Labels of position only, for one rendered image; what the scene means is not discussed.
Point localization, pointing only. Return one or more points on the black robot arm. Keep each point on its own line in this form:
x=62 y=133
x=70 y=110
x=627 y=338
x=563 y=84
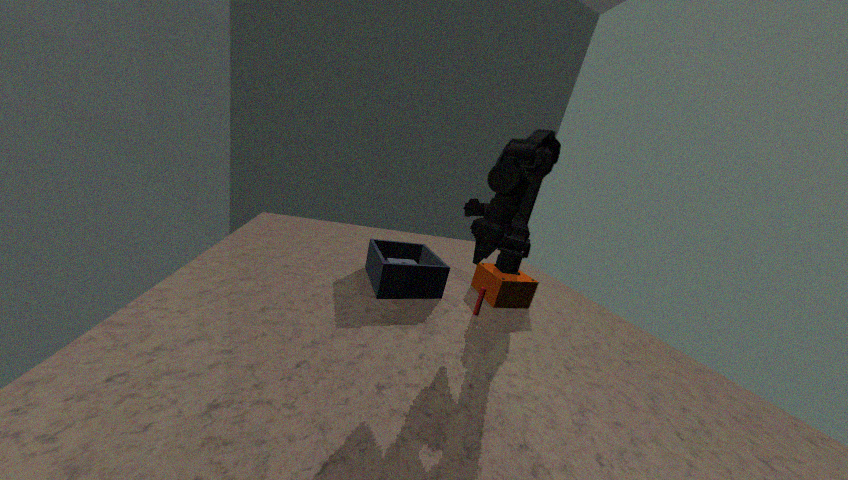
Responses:
x=536 y=155

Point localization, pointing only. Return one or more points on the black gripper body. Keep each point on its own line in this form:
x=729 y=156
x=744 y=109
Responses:
x=499 y=222

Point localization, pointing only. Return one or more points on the dark red peg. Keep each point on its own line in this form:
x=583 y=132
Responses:
x=479 y=301

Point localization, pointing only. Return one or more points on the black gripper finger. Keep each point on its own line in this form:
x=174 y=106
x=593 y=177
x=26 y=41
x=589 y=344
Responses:
x=483 y=247
x=501 y=241

